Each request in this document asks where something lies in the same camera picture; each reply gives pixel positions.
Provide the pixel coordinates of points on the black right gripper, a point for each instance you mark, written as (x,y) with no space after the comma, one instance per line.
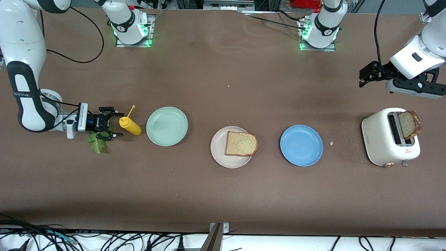
(96,121)

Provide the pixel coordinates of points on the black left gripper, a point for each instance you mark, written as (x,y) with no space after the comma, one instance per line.
(382,69)

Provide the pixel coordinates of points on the yellow mustard squeeze bottle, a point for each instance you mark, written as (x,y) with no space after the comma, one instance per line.
(131,127)

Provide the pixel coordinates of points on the brown bread slice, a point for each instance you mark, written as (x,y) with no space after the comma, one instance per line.
(408,124)
(241,143)

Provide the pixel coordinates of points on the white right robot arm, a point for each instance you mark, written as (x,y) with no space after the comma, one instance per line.
(21,35)

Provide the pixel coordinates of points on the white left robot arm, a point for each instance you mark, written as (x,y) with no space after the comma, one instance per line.
(418,57)

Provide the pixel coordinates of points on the pale green plate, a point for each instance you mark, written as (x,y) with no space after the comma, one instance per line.
(167,126)

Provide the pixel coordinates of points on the blue plate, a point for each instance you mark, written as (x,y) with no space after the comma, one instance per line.
(301,145)

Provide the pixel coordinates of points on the beige plate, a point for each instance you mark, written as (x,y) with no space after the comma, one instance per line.
(218,148)

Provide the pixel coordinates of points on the green lettuce leaf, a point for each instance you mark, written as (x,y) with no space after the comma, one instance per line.
(97,146)

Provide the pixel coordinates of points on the white two-slot toaster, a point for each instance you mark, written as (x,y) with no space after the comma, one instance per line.
(376,139)

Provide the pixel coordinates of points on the red box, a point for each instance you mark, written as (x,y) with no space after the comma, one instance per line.
(306,3)

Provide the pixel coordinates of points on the brown table cover sheet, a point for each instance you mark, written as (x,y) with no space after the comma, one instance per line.
(223,87)

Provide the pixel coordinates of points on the black power plug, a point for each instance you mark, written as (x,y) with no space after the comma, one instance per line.
(181,244)

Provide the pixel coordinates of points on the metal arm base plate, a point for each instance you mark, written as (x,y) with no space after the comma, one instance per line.
(303,47)
(150,31)

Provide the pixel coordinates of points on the metal corner bracket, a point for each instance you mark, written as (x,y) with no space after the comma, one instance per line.
(425,17)

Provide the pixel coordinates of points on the metal table frame bracket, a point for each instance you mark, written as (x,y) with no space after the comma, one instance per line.
(217,240)

